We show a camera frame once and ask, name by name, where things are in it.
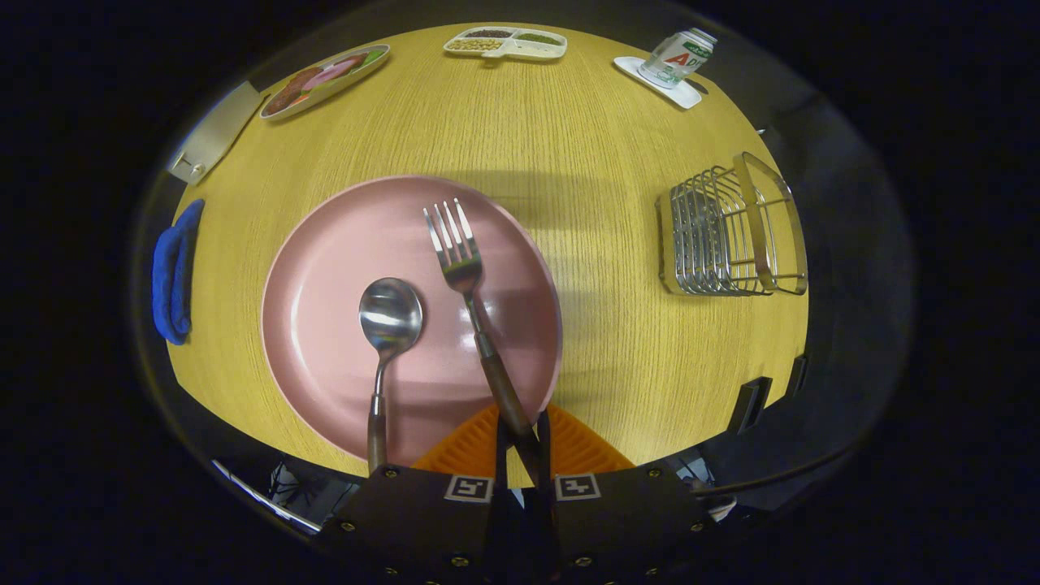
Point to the brown meat piece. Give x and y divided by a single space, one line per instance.
307 78
284 97

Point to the green mung beans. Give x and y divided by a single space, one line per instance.
538 37

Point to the white toaster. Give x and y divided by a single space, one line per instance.
215 130

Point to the pink plate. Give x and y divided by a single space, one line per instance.
325 325

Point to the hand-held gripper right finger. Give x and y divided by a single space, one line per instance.
544 455

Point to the pink ham slice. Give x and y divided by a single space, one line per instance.
337 71

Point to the white divided dish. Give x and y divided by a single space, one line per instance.
540 50

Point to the dark brown beans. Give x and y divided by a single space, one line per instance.
487 33

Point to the yellow soybeans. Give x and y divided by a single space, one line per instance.
475 45

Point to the blue cloth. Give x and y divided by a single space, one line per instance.
171 276

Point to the white bottle green label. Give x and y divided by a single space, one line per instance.
678 58

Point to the green vegetable piece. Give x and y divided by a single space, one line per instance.
374 55

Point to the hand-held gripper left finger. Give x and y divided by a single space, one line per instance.
501 467

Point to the white square coaster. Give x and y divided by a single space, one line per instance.
678 93

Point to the white food plate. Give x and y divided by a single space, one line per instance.
341 88

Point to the black table clamp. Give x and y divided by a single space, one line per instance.
747 406
796 375

